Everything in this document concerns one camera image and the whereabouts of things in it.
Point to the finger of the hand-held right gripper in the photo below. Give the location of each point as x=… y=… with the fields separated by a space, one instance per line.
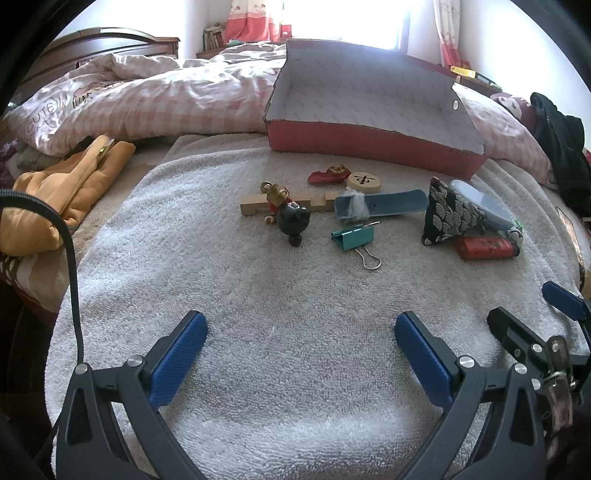
x=563 y=300
x=510 y=332

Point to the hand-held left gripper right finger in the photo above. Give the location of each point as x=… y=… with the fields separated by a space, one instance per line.
x=422 y=364

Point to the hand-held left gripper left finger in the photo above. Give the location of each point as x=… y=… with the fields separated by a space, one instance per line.
x=180 y=360

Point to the red lighter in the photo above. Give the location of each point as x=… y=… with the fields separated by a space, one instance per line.
x=485 y=249

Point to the dark wave-patterned triangular pouch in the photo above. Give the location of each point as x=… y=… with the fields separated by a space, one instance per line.
x=445 y=217

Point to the teal binder clip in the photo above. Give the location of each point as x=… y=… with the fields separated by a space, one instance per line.
x=351 y=237

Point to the notched wooden block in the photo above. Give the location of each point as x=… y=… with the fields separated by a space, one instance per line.
x=251 y=205

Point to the small toy figurine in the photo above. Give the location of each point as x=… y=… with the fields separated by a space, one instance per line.
x=293 y=219

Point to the round wooden chess piece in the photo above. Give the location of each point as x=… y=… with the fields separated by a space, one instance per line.
x=364 y=182

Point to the red and gold charm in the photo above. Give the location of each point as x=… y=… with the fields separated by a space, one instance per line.
x=323 y=177

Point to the red cardboard box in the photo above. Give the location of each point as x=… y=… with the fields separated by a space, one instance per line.
x=369 y=101

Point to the small green and white toy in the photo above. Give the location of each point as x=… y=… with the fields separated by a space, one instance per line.
x=515 y=234

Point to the white towel blanket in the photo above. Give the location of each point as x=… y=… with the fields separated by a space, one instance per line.
x=277 y=300

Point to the black garment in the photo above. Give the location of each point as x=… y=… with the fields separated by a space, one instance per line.
x=563 y=138

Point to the maroon cartoon pillow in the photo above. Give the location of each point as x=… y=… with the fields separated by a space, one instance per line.
x=512 y=106

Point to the yellow box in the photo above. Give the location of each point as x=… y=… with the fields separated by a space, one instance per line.
x=463 y=70

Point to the pink checkered duvet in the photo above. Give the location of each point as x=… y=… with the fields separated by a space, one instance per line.
x=161 y=101

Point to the pink and red curtain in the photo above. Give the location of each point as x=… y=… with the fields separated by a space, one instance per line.
x=450 y=37
x=251 y=23

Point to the row of books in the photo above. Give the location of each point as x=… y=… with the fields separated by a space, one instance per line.
x=213 y=39

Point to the dark wooden headboard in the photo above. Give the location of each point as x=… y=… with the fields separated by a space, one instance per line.
x=115 y=39

